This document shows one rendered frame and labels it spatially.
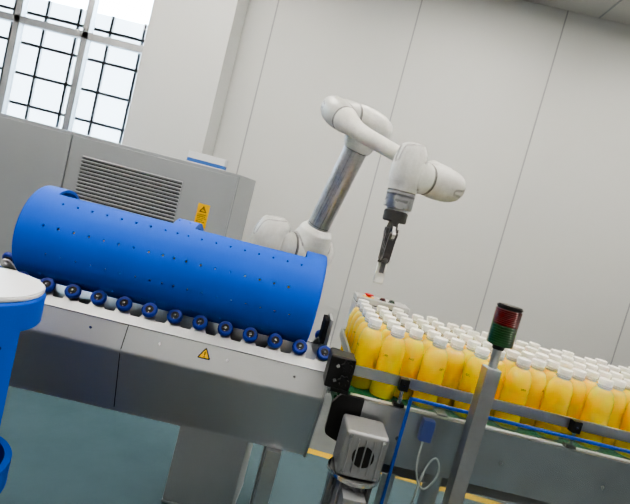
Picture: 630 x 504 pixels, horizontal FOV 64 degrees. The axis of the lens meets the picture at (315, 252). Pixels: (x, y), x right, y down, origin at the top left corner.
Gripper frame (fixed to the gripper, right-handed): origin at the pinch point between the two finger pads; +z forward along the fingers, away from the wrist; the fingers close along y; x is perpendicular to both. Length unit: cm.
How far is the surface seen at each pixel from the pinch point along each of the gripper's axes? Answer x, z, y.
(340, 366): -8.4, 24.5, 26.1
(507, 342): 26.7, 4.7, 41.0
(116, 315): -73, 29, 14
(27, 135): -206, -13, -165
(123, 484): -76, 122, -52
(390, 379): 6.4, 25.8, 22.9
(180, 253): -59, 7, 16
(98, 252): -81, 12, 17
